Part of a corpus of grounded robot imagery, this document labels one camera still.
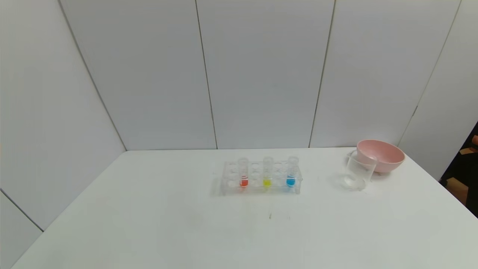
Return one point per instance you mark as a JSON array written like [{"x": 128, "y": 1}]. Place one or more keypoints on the test tube with red pigment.
[{"x": 243, "y": 182}]

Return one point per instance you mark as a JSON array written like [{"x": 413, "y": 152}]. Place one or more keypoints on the test tube with yellow pigment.
[{"x": 267, "y": 182}]

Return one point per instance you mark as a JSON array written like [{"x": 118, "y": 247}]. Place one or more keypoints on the clear acrylic test tube rack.
[{"x": 255, "y": 188}]

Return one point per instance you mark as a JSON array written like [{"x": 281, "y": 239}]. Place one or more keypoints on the test tube with blue pigment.
[{"x": 291, "y": 182}]

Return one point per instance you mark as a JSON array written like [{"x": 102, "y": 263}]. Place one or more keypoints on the clear plastic beaker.
[{"x": 358, "y": 175}]

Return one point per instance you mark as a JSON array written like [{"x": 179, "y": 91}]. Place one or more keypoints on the pink bowl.
[{"x": 384, "y": 155}]

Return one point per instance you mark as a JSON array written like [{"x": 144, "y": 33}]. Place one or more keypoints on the brown cardboard box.
[{"x": 457, "y": 190}]

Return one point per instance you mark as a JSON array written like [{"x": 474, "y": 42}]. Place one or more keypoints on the tan flat object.
[{"x": 467, "y": 151}]

